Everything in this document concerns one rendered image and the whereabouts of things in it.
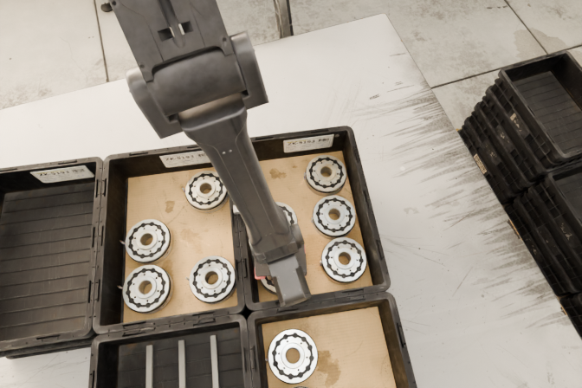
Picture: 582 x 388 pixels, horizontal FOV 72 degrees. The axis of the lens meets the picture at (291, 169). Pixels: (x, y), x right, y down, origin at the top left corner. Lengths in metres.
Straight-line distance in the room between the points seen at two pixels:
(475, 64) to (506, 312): 1.64
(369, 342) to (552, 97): 1.27
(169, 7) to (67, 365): 0.98
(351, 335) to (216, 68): 0.73
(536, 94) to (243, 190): 1.52
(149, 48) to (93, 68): 2.22
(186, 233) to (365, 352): 0.49
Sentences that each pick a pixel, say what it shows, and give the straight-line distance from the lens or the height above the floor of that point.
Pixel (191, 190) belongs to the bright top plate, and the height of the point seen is 0.86.
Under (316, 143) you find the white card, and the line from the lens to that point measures 1.02.
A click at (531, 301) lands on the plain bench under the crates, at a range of 1.24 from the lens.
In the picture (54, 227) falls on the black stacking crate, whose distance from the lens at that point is 1.15.
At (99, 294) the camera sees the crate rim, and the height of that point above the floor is 0.92.
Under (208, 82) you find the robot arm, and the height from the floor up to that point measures 1.50.
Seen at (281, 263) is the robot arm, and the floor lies 1.08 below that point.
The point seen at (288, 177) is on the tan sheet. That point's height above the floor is 0.83.
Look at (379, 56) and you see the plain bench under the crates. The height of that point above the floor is 0.70.
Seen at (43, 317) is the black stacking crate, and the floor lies 0.83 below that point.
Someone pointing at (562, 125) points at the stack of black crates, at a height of 0.49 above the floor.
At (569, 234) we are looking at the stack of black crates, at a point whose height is 0.41.
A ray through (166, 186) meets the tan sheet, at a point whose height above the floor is 0.83.
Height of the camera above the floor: 1.77
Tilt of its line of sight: 64 degrees down
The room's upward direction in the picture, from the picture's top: straight up
